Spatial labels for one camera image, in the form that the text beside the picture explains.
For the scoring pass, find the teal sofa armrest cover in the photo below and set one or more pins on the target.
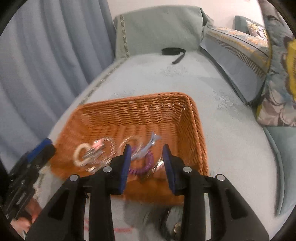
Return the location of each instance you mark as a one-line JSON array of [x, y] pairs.
[[152, 29]]

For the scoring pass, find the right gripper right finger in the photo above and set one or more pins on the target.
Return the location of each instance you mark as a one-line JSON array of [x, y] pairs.
[[231, 216]]

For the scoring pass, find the teal sofa seat cushion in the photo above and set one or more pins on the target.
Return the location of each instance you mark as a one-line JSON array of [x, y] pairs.
[[282, 141]]

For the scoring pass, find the small floral pillow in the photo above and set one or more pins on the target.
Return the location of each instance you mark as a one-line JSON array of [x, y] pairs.
[[250, 27]]

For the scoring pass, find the striped blue yellow cushion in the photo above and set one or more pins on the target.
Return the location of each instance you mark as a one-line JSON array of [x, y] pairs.
[[243, 58]]

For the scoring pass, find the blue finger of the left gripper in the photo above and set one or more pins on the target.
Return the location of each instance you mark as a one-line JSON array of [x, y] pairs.
[[38, 149]]

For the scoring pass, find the left hand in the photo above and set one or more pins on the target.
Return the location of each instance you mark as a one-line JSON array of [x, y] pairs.
[[22, 225]]

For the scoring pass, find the floral grey yellow pillow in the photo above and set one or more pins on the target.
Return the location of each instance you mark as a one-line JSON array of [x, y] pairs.
[[277, 102]]

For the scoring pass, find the grey blue sofa cover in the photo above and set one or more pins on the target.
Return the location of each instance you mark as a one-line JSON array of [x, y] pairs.
[[236, 144]]

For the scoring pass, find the orange wicker basket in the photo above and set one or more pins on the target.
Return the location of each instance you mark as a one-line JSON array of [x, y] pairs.
[[173, 116]]

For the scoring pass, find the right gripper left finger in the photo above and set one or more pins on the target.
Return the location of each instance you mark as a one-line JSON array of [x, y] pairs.
[[63, 216]]

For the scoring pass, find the blue curtain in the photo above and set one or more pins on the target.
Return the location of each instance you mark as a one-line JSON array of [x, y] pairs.
[[50, 52]]

